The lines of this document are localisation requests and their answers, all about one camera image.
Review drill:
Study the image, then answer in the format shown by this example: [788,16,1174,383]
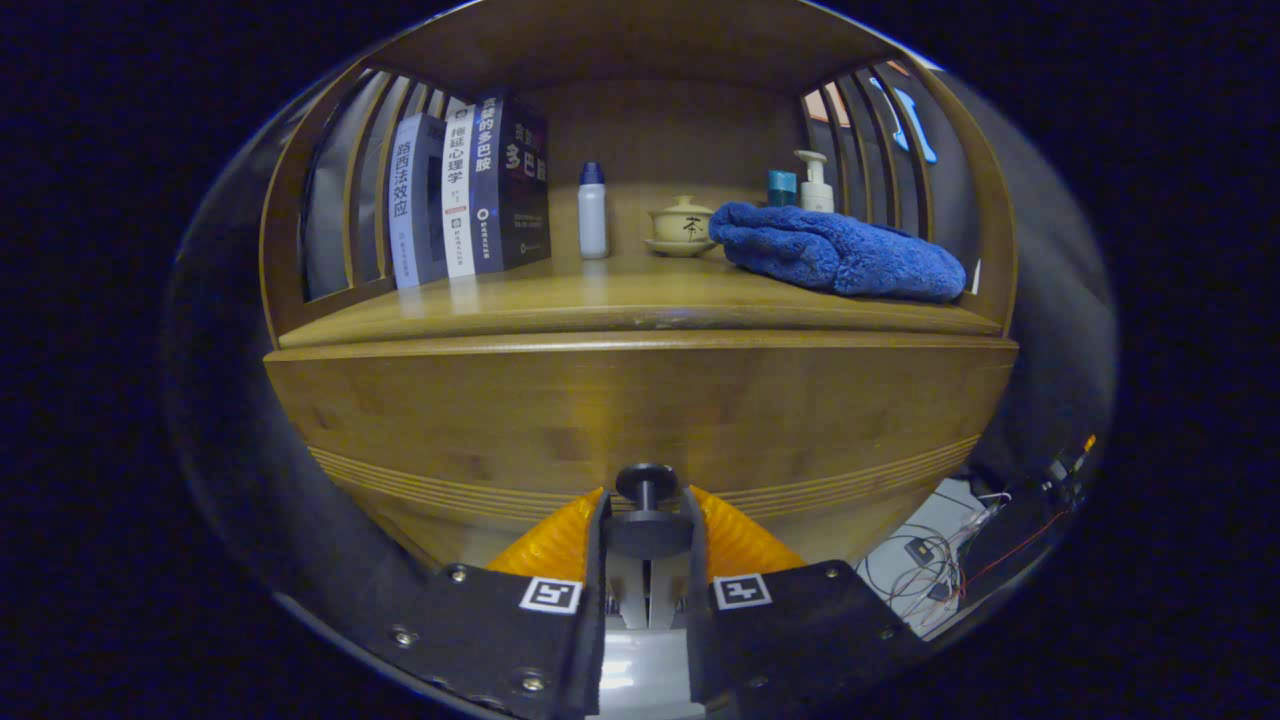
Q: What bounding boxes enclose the blue folded towel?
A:
[708,202,968,303]

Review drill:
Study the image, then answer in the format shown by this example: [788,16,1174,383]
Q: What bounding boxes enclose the wooden countertop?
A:
[278,180,1004,349]

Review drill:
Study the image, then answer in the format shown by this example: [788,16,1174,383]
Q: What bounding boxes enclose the white spine book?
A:
[441,97,479,279]

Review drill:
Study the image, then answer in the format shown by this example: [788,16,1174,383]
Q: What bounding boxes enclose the black backdrop cloth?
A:
[160,60,1119,621]

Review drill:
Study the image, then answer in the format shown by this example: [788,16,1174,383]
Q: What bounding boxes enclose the white bottle blue cap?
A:
[578,162,609,260]

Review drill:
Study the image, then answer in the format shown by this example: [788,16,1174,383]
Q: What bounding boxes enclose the dark blue book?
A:
[470,90,552,275]

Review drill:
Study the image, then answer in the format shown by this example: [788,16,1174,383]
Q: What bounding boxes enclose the white pump bottle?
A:
[794,150,835,214]

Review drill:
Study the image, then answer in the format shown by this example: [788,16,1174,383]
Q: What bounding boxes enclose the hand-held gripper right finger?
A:
[684,484,931,706]

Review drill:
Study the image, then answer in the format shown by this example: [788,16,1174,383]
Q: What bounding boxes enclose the light blue book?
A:
[388,113,448,290]

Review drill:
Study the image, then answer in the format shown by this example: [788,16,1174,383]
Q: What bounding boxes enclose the black orange device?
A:
[1040,433,1099,491]

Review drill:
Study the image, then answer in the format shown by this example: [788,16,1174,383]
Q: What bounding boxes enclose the black drawer knob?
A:
[605,463,693,561]

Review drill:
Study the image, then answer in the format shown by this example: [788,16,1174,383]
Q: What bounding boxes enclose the tangled thin cables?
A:
[862,490,1011,621]

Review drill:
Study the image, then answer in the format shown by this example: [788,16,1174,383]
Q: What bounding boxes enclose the beige lidded teacup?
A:
[645,195,718,258]

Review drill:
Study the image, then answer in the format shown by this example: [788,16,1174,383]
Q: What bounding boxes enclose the wooden cabinet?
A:
[258,0,1021,573]

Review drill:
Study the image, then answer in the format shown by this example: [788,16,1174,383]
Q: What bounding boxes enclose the wooden drawer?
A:
[262,332,1021,573]

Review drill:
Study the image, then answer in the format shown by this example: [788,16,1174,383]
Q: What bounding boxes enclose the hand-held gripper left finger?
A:
[350,486,613,720]

